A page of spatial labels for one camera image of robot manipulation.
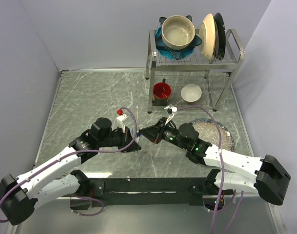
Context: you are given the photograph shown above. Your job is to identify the speckled grey plate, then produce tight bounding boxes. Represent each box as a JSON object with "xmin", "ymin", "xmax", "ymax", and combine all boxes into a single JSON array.
[{"xmin": 191, "ymin": 118, "xmax": 235, "ymax": 152}]

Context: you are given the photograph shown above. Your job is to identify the blue flower-shaped bowl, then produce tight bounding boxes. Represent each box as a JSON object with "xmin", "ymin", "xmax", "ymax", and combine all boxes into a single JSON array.
[{"xmin": 155, "ymin": 17, "xmax": 202, "ymax": 60}]

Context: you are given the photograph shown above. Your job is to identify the black plate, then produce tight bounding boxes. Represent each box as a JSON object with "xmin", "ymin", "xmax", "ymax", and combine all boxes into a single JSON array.
[{"xmin": 213, "ymin": 13, "xmax": 226, "ymax": 60}]

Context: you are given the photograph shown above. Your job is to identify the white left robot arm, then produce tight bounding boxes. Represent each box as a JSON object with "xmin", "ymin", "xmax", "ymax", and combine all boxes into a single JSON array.
[{"xmin": 0, "ymin": 114, "xmax": 141, "ymax": 225}]

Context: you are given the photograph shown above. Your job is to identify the small white bowl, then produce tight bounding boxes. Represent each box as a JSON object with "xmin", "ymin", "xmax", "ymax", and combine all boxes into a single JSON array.
[{"xmin": 180, "ymin": 84, "xmax": 202, "ymax": 103}]

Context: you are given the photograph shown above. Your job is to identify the steel dish rack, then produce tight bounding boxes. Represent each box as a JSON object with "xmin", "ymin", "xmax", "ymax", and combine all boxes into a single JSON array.
[{"xmin": 145, "ymin": 29, "xmax": 245, "ymax": 114}]

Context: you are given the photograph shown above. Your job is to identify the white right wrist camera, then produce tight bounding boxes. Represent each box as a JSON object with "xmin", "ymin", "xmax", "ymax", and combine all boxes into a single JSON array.
[{"xmin": 164, "ymin": 104, "xmax": 178, "ymax": 124}]

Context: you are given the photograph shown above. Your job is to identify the cream plate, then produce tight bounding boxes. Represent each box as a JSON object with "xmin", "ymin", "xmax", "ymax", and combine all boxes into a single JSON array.
[{"xmin": 198, "ymin": 13, "xmax": 216, "ymax": 60}]

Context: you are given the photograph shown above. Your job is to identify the beige ceramic bowl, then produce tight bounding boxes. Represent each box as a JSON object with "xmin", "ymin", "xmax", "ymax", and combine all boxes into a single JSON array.
[{"xmin": 159, "ymin": 15, "xmax": 195, "ymax": 50}]

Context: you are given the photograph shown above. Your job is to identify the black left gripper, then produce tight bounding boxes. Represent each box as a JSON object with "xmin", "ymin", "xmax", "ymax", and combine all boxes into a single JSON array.
[{"xmin": 98, "ymin": 124, "xmax": 141, "ymax": 152}]

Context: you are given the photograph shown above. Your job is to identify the red black mug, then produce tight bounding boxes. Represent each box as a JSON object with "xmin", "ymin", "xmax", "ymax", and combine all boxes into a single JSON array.
[{"xmin": 153, "ymin": 78, "xmax": 172, "ymax": 106}]

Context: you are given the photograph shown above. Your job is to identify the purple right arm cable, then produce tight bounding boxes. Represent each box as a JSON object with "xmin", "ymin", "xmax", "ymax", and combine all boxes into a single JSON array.
[{"xmin": 176, "ymin": 105, "xmax": 244, "ymax": 234}]

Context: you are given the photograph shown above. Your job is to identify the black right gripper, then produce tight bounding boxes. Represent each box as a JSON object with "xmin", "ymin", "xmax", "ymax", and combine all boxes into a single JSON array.
[{"xmin": 139, "ymin": 118, "xmax": 188, "ymax": 151}]

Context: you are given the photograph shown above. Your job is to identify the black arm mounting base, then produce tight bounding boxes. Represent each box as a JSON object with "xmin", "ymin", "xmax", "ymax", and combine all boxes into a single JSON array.
[{"xmin": 70, "ymin": 177, "xmax": 233, "ymax": 212}]

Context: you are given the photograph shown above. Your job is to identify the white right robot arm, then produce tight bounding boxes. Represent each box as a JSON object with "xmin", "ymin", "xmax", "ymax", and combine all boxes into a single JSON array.
[{"xmin": 139, "ymin": 117, "xmax": 291, "ymax": 206}]

